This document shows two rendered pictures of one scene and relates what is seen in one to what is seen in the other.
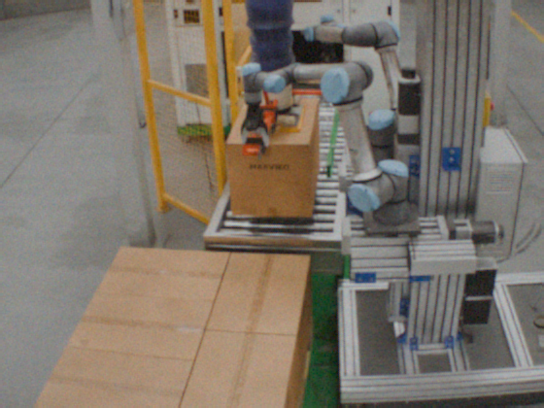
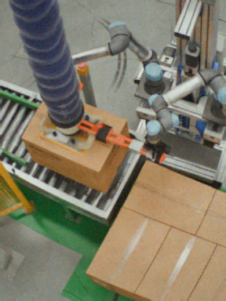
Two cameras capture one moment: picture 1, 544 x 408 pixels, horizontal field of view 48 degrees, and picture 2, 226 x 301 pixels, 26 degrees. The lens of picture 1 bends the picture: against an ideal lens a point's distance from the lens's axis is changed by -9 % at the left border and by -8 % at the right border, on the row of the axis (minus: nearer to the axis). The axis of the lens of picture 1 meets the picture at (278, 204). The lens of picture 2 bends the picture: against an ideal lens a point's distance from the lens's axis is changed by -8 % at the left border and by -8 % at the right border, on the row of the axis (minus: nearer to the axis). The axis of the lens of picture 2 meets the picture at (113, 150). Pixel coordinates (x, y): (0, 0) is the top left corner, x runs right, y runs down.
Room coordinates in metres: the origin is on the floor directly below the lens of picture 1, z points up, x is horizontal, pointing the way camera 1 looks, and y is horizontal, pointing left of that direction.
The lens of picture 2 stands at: (2.19, 1.31, 4.06)
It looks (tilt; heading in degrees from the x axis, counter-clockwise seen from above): 65 degrees down; 297
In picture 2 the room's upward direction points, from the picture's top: 11 degrees counter-clockwise
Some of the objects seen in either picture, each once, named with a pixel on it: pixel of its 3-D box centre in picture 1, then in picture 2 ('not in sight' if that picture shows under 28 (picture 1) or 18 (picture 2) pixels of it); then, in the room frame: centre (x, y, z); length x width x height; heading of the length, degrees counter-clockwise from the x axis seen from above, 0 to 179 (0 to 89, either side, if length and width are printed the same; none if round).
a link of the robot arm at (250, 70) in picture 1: (252, 78); (154, 129); (2.56, 0.08, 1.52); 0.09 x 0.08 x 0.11; 44
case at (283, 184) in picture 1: (277, 153); (76, 141); (3.13, -0.01, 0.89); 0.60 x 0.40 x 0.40; 171
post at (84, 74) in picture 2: not in sight; (89, 99); (3.27, -0.54, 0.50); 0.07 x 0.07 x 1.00; 81
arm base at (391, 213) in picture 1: (391, 204); (220, 105); (2.21, -0.44, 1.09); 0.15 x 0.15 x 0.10
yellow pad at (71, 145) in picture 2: not in sight; (63, 139); (3.15, 0.09, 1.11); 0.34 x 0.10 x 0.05; 171
